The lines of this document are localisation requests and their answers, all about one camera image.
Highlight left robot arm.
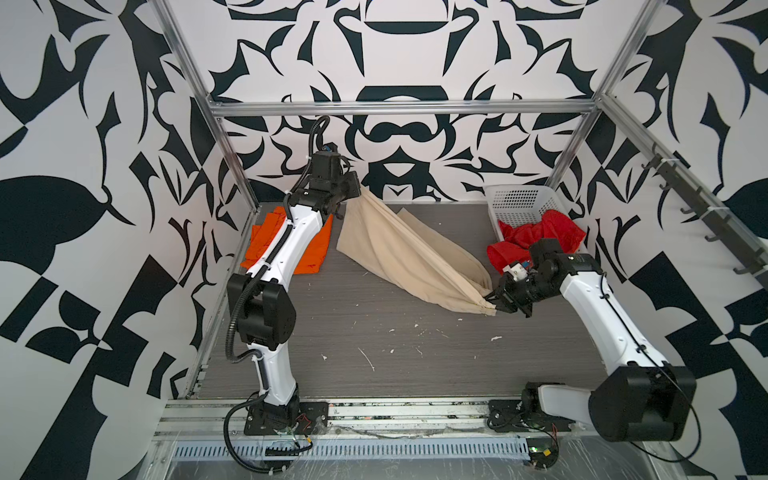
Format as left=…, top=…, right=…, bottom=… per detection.
left=224, top=143, right=361, bottom=429

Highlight black corrugated cable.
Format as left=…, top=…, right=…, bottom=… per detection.
left=221, top=392, right=314, bottom=475

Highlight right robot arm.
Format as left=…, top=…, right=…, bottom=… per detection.
left=486, top=238, right=697, bottom=443

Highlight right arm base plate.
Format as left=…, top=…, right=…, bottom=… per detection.
left=486, top=399, right=573, bottom=433

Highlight red shorts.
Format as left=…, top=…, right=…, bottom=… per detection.
left=486, top=210, right=586, bottom=274

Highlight beige shorts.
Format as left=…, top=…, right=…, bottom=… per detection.
left=336, top=189, right=496, bottom=316

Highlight wall hook rail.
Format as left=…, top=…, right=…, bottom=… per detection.
left=643, top=143, right=767, bottom=290

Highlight orange shorts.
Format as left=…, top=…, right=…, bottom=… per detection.
left=240, top=205, right=335, bottom=276

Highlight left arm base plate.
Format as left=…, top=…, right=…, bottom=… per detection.
left=244, top=402, right=329, bottom=436

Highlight white laundry basket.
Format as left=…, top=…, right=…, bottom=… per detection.
left=483, top=185, right=585, bottom=253

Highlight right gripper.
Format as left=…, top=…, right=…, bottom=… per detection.
left=484, top=271, right=557, bottom=317

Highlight aluminium frame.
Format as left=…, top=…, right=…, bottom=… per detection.
left=146, top=0, right=768, bottom=480

